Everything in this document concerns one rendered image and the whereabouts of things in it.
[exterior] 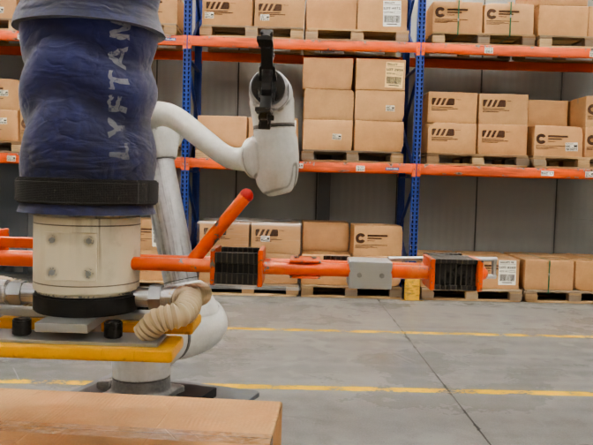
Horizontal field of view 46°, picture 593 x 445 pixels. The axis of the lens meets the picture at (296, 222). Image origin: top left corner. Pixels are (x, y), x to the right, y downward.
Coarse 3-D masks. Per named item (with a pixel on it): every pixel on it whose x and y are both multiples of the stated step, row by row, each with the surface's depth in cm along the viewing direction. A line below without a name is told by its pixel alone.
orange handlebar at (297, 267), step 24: (0, 240) 141; (24, 240) 141; (0, 264) 113; (24, 264) 113; (144, 264) 113; (168, 264) 113; (192, 264) 113; (264, 264) 113; (288, 264) 113; (312, 264) 113; (336, 264) 113; (408, 264) 117
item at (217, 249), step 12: (216, 252) 111; (228, 252) 119; (240, 252) 120; (252, 252) 120; (264, 252) 115; (216, 264) 112; (228, 264) 112; (240, 264) 111; (252, 264) 111; (216, 276) 111; (228, 276) 111; (240, 276) 111; (252, 276) 111; (264, 276) 118
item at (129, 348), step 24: (0, 336) 105; (24, 336) 105; (48, 336) 106; (72, 336) 106; (96, 336) 107; (120, 336) 106; (168, 336) 111; (120, 360) 102; (144, 360) 102; (168, 360) 102
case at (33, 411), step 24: (0, 408) 127; (24, 408) 127; (48, 408) 128; (72, 408) 128; (96, 408) 128; (120, 408) 129; (144, 408) 129; (168, 408) 129; (192, 408) 130; (216, 408) 130; (240, 408) 130; (264, 408) 131; (0, 432) 115; (24, 432) 116; (48, 432) 116; (72, 432) 116; (96, 432) 116; (120, 432) 117; (144, 432) 117; (168, 432) 117; (192, 432) 118; (216, 432) 118; (240, 432) 118; (264, 432) 119
